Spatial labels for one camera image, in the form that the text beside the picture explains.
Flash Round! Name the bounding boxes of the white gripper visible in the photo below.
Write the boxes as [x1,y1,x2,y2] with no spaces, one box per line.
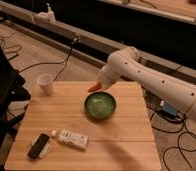
[96,68,114,90]

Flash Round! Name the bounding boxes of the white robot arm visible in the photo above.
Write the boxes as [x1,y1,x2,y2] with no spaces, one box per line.
[97,47,196,122]

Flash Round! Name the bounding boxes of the green ceramic bowl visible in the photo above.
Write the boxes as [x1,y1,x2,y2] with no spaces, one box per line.
[84,92,117,121]

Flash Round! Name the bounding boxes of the blue power box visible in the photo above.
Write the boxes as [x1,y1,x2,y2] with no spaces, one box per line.
[160,100,178,119]

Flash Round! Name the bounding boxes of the black smartphone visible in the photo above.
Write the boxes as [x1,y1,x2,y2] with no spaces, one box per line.
[27,133,50,159]

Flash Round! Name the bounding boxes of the black chair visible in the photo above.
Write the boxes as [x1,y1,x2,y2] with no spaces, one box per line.
[0,46,31,148]

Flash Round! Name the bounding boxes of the black cable on floor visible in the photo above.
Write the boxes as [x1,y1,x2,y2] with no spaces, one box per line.
[18,36,81,82]

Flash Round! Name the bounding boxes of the long metal rail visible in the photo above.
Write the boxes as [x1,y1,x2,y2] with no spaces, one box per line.
[0,0,196,94]

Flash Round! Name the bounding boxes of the black cables near box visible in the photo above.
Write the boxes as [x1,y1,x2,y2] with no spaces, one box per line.
[147,106,196,171]

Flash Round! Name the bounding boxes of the white object on rail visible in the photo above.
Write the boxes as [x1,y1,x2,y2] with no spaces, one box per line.
[35,3,56,22]

